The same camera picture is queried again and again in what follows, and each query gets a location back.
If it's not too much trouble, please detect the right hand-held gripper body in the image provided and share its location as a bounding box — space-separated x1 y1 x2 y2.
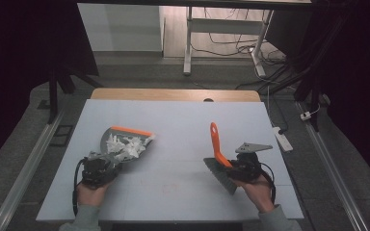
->
230 141 275 185

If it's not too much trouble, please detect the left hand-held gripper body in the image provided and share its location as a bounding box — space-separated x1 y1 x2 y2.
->
81 150 123 189

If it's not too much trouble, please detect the pile of white paper scraps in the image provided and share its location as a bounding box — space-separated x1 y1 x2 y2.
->
105 133 149 162

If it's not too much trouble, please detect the grey brush with orange handle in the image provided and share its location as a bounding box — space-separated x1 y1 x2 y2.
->
202 121 239 196

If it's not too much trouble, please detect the grey dustpan with orange edge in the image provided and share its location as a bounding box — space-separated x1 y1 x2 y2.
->
99 125 157 164

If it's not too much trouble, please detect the person's left hand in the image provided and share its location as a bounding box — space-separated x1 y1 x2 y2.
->
75 180 114 208

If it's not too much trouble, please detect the person's right hand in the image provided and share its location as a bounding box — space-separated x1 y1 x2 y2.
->
233 172 276 214

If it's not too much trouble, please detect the white power strip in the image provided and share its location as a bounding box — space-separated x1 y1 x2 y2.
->
272 126 294 152

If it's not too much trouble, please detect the white board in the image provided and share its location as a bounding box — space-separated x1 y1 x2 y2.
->
36 98 304 223

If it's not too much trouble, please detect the black tripod stand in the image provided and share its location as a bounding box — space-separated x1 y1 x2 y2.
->
258 13 351 133
46 65 104 125

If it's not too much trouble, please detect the wooden table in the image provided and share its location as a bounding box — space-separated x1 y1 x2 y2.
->
90 88 262 103

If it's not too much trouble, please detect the black curtain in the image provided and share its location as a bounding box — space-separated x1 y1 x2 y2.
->
264 0 370 193
0 0 100 176

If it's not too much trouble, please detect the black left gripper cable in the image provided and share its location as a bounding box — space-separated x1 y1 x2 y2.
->
72 157 89 218

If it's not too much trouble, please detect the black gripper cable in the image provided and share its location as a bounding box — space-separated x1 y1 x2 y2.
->
72 157 89 218
259 162 278 205

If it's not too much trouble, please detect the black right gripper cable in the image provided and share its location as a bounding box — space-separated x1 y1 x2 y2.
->
259 162 278 205

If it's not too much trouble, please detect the aluminium rail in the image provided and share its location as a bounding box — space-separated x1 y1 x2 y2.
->
0 109 66 231
296 101 370 231

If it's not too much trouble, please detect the tangle of black floor cables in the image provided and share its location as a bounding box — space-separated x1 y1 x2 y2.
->
191 8 298 91

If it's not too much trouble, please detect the white desk frame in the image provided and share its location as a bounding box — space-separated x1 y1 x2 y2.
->
182 6 276 78

